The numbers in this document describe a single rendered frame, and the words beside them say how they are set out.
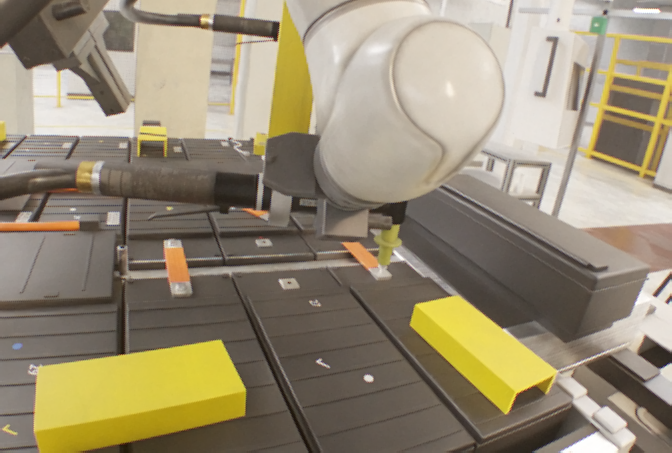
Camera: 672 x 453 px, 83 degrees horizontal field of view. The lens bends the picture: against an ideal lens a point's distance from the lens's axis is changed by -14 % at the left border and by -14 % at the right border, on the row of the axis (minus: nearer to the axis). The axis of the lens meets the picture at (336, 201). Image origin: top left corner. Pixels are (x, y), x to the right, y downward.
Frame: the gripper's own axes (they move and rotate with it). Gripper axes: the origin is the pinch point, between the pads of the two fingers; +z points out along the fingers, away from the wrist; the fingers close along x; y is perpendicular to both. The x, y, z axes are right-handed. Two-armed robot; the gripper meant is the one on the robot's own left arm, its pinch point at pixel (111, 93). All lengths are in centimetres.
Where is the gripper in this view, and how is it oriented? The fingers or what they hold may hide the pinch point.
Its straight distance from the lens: 51.6
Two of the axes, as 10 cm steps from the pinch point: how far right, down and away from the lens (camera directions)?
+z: 1.5, 6.3, 7.6
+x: -0.6, -7.6, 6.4
